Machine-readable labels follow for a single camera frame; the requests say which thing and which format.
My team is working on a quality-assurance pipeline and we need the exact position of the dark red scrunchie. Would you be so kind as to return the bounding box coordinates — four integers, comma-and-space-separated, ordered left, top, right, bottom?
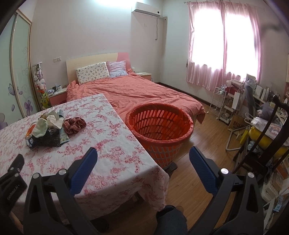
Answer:
63, 117, 87, 135

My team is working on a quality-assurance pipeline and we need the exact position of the yellow cushion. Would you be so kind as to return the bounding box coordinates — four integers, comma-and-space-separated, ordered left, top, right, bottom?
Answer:
249, 125, 288, 159

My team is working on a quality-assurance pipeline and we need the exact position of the light green sock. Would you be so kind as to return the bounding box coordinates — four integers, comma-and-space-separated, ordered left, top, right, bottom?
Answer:
32, 118, 48, 138

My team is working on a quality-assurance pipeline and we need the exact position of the white storage cart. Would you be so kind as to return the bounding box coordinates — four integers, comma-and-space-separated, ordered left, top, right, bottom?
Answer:
219, 79, 243, 124

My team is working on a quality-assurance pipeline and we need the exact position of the coral bed duvet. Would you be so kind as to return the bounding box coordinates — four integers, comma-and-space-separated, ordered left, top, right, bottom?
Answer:
67, 71, 205, 123

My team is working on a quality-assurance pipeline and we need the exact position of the floral sliding wardrobe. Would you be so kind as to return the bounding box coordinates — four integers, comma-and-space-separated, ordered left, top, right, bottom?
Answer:
0, 11, 40, 129

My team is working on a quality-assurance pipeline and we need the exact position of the pink window curtain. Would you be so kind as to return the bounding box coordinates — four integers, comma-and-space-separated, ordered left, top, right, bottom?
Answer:
186, 1, 262, 91

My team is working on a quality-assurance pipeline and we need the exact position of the white air conditioner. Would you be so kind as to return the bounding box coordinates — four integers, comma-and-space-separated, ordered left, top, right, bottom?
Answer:
133, 2, 161, 17

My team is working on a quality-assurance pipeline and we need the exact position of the white paper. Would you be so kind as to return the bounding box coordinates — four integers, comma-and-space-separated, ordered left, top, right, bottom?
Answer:
41, 110, 64, 130

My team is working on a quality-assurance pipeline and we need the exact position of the cluttered desk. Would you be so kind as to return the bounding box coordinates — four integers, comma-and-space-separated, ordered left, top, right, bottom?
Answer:
230, 73, 289, 145

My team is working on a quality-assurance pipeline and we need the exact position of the pink left nightstand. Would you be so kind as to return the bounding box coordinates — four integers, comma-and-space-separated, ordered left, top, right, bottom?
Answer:
48, 88, 67, 106

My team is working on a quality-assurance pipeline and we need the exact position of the dark wooden chair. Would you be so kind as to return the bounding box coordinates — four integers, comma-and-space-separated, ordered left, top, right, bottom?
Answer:
233, 95, 288, 176

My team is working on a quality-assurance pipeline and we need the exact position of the black woven mesh mat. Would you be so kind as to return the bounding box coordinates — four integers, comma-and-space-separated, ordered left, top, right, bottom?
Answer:
33, 128, 61, 147

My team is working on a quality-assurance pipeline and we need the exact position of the orange laundry basket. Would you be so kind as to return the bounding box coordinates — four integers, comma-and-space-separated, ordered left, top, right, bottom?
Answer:
125, 103, 193, 169

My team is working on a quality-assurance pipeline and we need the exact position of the striped pink pillow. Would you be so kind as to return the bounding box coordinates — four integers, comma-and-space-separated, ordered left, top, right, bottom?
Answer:
107, 61, 127, 78

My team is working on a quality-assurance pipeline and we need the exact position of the right nightstand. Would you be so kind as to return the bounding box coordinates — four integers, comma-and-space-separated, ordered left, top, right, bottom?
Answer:
136, 72, 151, 81

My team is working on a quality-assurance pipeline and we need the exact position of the floral white pillow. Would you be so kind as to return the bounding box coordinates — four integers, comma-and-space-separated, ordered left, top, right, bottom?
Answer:
76, 62, 110, 84

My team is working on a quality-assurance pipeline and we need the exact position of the blue tissue pack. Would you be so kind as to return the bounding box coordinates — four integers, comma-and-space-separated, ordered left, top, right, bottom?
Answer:
59, 127, 70, 145

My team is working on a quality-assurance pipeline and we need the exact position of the white wire rack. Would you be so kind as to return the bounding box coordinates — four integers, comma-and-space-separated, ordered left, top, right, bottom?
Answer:
207, 87, 226, 120

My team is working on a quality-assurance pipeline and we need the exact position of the cardboard box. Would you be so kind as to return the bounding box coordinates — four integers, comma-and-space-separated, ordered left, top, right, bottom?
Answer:
228, 114, 249, 135

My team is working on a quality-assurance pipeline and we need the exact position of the floral pink tablecloth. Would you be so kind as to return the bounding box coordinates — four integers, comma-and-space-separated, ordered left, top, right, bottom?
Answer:
1, 94, 169, 219

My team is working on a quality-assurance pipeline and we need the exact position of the person's jeans leg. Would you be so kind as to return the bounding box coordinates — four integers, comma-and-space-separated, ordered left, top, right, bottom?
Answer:
153, 205, 188, 235

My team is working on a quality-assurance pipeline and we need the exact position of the beige pink headboard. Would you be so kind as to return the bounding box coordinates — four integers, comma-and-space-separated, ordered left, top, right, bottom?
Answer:
66, 52, 131, 83

